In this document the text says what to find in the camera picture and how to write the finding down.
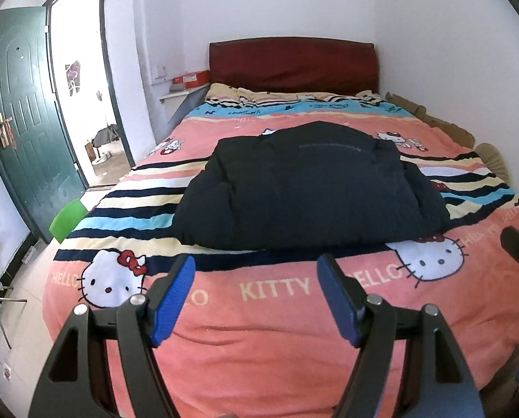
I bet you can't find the dark red headboard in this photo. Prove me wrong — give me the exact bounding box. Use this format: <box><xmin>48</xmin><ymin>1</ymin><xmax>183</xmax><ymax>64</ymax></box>
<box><xmin>209</xmin><ymin>37</ymin><xmax>380</xmax><ymax>95</ymax></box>

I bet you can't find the brass door handle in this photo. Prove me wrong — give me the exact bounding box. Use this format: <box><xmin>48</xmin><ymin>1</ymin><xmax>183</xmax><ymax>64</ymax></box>
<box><xmin>0</xmin><ymin>112</ymin><xmax>15</xmax><ymax>148</ymax></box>

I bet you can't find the green plastic chair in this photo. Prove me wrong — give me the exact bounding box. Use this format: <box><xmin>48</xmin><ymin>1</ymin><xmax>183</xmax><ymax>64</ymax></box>
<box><xmin>49</xmin><ymin>198</ymin><xmax>88</xmax><ymax>243</ymax></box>

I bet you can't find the red box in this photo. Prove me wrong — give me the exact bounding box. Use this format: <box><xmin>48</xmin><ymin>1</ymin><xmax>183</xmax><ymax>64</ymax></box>
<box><xmin>172</xmin><ymin>71</ymin><xmax>210</xmax><ymax>88</ymax></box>

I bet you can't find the black padded jacket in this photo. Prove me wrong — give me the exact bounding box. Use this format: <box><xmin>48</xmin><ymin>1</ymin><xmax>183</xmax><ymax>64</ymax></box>
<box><xmin>172</xmin><ymin>121</ymin><xmax>452</xmax><ymax>251</ymax></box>

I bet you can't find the dark green door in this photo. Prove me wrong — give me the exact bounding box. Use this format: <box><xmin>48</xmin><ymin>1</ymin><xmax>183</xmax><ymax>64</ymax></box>
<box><xmin>0</xmin><ymin>6</ymin><xmax>88</xmax><ymax>245</ymax></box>

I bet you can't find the dark grey bundle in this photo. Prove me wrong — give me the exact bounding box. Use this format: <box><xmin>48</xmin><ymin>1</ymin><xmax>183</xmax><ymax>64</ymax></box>
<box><xmin>91</xmin><ymin>124</ymin><xmax>121</xmax><ymax>147</ymax></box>

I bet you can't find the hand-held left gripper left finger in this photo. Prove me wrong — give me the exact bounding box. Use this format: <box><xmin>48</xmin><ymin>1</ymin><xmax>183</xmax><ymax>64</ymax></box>
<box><xmin>30</xmin><ymin>255</ymin><xmax>197</xmax><ymax>418</ymax></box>

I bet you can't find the grey leaning board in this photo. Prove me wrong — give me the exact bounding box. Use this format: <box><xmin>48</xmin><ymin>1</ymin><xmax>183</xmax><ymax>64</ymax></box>
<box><xmin>168</xmin><ymin>87</ymin><xmax>208</xmax><ymax>128</ymax></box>

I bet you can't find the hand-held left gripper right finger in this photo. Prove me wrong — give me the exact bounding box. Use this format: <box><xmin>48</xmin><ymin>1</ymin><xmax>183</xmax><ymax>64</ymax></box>
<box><xmin>317</xmin><ymin>253</ymin><xmax>483</xmax><ymax>418</ymax></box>

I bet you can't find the cartoon cat striped printed blanket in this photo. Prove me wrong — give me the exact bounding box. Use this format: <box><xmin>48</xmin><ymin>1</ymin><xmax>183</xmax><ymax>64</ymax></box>
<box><xmin>41</xmin><ymin>83</ymin><xmax>519</xmax><ymax>418</ymax></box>

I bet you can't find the tan straw fan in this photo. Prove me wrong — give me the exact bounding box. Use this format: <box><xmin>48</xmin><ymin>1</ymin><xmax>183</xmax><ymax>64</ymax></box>
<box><xmin>476</xmin><ymin>143</ymin><xmax>511</xmax><ymax>180</ymax></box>

